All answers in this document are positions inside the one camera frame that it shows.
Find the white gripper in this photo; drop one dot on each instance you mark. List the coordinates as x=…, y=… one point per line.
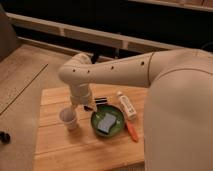
x=81, y=95

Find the orange pepper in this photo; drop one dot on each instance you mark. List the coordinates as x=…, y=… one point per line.
x=132, y=131

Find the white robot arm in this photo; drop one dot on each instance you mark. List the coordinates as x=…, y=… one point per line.
x=178, y=110

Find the black striped block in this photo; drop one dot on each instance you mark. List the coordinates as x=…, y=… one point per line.
x=101, y=100

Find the green bowl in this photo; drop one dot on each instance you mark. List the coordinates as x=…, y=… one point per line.
x=99, y=115

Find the blue grey sponge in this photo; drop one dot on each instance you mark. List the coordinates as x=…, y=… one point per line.
x=106, y=123

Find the white bottle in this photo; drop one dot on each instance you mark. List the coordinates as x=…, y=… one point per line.
x=127, y=105

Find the wooden table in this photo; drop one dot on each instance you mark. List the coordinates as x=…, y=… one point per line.
x=58, y=149

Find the black object on floor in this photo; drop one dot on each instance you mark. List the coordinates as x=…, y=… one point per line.
x=4, y=137

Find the black clip on rail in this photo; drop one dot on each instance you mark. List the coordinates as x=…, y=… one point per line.
x=94, y=58

